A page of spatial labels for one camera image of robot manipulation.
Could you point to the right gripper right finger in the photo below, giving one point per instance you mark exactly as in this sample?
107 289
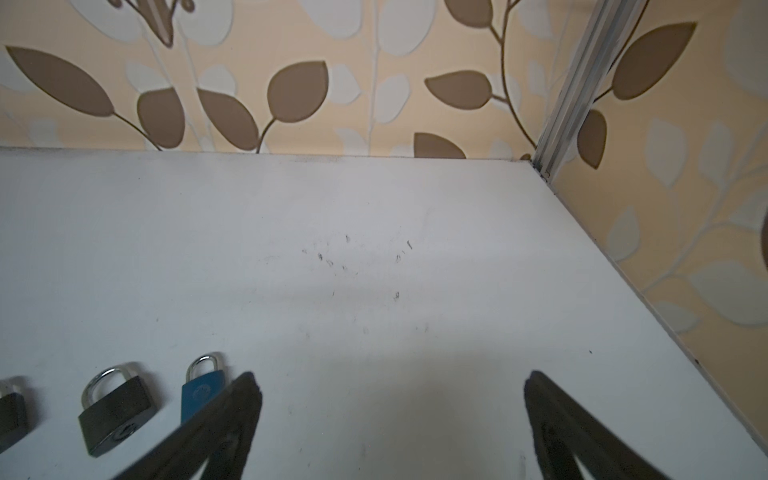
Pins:
568 438

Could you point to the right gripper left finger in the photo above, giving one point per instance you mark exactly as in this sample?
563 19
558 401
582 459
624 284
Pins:
214 443

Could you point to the blue padlock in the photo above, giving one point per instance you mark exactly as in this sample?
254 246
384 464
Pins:
204 380

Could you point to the black padlock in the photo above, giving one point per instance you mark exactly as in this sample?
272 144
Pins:
107 421

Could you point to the black padlock front keys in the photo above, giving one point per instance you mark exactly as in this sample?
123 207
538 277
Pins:
14 424

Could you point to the aluminium corner frame post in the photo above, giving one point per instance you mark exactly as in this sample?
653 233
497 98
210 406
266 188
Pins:
606 35

